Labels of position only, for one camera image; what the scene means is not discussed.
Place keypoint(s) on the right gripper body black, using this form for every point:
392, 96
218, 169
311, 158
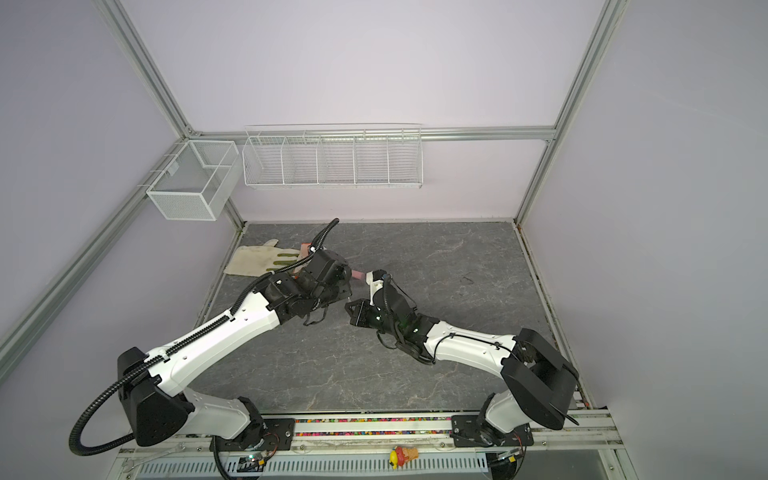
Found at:
370, 316

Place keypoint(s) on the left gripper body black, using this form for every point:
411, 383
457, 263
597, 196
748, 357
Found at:
332, 295

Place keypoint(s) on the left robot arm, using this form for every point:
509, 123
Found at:
154, 387

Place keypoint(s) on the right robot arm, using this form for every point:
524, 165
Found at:
539, 381

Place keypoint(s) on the cream green work glove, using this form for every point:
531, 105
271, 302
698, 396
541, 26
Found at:
256, 260

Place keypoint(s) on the white mesh box basket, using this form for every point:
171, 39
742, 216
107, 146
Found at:
198, 181

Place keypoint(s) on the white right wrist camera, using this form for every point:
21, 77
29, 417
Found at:
375, 280

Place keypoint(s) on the white wire shelf basket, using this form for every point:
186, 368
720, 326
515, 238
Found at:
333, 155

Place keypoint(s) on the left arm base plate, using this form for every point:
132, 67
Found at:
271, 434

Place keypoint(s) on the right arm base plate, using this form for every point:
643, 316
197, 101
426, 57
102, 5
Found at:
467, 431

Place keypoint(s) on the white vented cable duct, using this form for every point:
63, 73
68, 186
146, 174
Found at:
467, 465

